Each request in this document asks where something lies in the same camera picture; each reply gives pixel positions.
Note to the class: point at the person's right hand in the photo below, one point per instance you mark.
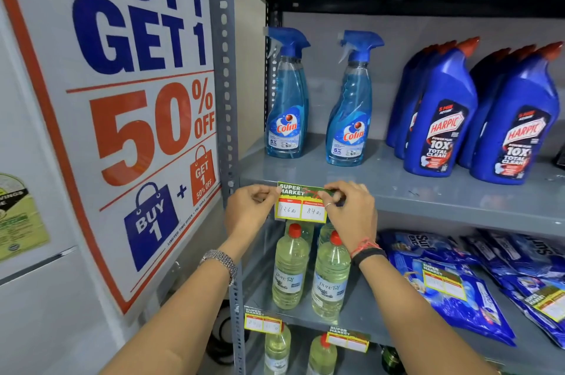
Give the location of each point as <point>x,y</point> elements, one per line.
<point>355,216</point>

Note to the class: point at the beige side board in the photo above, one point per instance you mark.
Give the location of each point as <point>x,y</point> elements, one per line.
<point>249,79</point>

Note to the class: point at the person's left thumb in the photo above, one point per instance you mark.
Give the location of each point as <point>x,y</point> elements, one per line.
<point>267,204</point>

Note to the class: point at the yellow green shelf price tag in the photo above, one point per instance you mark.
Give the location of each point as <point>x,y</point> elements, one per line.
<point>300,207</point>

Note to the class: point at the green round-topped sticker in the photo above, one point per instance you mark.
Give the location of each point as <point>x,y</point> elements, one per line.
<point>20,220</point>

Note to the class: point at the person's right forearm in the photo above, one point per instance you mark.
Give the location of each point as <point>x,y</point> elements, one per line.
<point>419,321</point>

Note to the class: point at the blue glass cleaner spray bottle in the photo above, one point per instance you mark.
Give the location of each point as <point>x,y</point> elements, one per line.
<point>351,114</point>
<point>287,101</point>

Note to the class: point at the grey metal shelf rack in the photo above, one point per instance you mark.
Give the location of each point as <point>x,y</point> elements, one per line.
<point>397,198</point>

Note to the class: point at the white promotional offer sign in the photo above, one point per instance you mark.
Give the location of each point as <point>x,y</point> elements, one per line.
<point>132,114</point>

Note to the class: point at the pile of blue detergent packets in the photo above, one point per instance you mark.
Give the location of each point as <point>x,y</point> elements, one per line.
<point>476,291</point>

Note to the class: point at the dark green bottle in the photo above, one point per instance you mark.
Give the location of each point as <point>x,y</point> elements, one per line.
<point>392,361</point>

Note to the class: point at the clear liquid bottle red cap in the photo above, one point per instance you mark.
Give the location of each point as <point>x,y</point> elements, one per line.
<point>321,359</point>
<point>305,229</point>
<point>324,231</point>
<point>277,355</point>
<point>290,269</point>
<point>330,277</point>

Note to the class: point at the white refrigerator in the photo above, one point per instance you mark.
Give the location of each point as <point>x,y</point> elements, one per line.
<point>39,308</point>

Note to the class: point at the person's left forearm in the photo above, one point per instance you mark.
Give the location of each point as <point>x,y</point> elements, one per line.
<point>176,317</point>

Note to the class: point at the person's right thumb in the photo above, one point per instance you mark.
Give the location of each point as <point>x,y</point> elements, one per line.
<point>336,198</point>

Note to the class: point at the group of blue toilet cleaner bottles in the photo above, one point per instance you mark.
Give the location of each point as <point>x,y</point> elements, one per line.
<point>446,123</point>

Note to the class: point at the person's left hand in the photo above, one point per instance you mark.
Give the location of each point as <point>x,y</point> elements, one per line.
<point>247,216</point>

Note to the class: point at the silver metal wristwatch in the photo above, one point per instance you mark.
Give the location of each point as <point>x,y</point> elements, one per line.
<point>220,261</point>

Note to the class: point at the black wristband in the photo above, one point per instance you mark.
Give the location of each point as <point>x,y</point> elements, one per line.
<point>368,256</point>

